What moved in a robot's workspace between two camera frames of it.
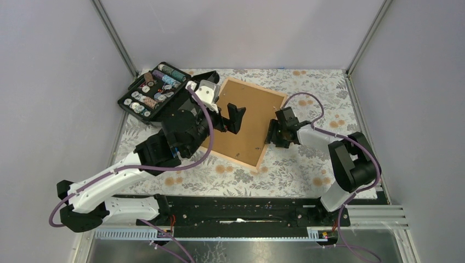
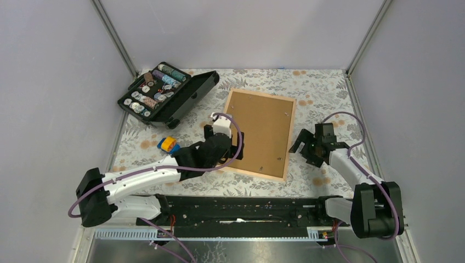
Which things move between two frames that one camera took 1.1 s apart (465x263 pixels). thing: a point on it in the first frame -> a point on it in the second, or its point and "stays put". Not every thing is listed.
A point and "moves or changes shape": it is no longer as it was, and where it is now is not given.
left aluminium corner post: x=106 y=20 stays put
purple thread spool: x=158 y=74 stays put
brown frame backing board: x=247 y=144 moves or changes shape
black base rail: x=251 y=211 stays put
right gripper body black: x=276 y=135 -> x=312 y=157
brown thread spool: x=149 y=79 stays put
